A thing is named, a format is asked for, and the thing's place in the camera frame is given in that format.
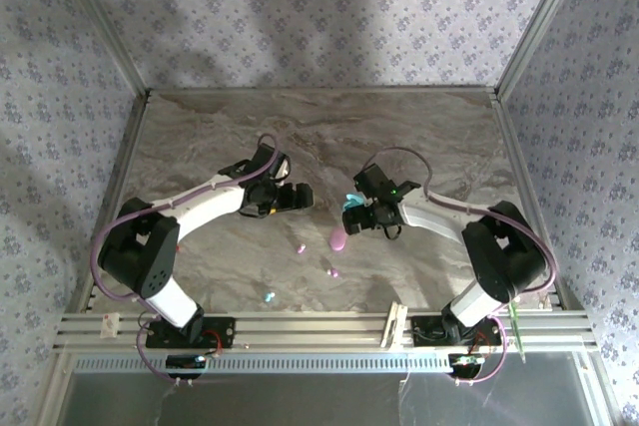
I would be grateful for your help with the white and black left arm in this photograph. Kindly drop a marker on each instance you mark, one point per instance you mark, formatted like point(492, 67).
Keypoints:
point(209, 201)

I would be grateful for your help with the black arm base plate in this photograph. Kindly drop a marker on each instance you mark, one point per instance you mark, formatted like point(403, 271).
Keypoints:
point(224, 333)
point(424, 333)

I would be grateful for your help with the green circuit board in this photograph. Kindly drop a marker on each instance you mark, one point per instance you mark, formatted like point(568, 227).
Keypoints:
point(518, 333)

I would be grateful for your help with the aluminium table side rail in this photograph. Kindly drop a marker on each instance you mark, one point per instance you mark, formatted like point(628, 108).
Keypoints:
point(114, 196)
point(528, 196)

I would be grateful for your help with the pink earbud charging case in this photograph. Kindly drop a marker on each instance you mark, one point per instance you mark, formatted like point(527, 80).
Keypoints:
point(337, 241)

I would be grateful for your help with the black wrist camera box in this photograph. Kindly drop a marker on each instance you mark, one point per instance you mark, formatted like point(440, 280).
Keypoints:
point(264, 156)
point(372, 179)

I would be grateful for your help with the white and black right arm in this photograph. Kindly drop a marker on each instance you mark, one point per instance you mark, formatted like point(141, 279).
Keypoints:
point(434, 216)

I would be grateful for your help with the small black controller box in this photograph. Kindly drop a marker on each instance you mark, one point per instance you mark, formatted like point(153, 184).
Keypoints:
point(182, 362)
point(466, 362)

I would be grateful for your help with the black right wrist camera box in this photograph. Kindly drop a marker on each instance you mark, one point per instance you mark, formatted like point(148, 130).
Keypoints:
point(372, 179)

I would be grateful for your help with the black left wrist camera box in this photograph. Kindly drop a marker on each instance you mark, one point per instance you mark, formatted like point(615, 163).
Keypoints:
point(264, 156)

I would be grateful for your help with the long aluminium base rail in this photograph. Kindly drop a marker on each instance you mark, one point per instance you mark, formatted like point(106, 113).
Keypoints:
point(309, 331)

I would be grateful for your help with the small white tag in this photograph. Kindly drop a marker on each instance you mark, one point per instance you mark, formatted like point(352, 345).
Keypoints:
point(110, 326)

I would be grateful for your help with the blue earbud charging case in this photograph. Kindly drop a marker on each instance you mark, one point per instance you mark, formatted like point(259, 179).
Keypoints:
point(353, 201)

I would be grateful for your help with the aluminium corner post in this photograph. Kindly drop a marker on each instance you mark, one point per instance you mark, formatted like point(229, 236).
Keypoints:
point(539, 22)
point(104, 22)

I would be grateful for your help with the grey metal sheet panel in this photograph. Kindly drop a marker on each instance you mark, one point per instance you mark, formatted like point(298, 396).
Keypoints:
point(299, 401)

